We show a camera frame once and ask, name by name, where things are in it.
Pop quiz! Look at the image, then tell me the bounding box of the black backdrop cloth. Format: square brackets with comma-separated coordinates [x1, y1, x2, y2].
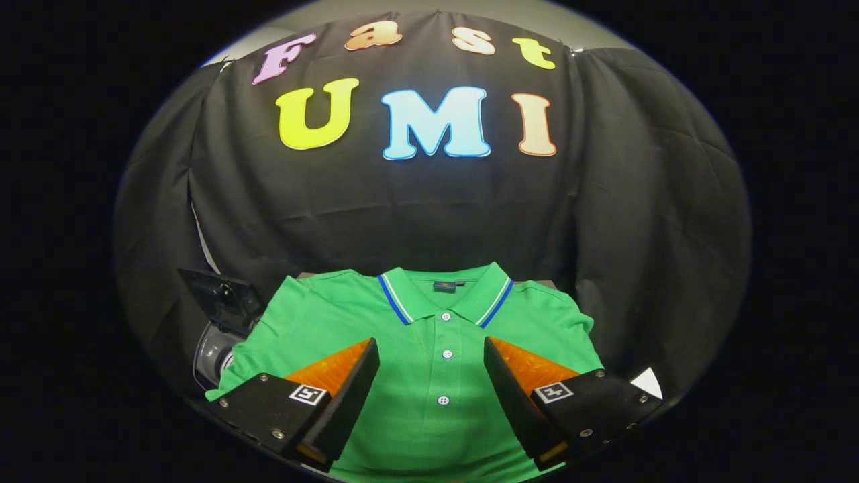
[114, 10, 752, 403]

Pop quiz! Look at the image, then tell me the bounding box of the white flat board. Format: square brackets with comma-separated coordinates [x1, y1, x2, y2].
[631, 367, 664, 400]

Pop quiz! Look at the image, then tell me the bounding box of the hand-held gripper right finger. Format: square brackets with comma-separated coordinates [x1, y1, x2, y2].
[483, 337, 665, 472]

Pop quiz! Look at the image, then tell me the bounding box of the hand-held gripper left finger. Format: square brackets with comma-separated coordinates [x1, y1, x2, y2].
[205, 337, 381, 472]

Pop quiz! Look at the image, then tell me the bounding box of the green polo shirt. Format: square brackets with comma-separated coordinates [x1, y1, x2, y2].
[205, 262, 605, 483]

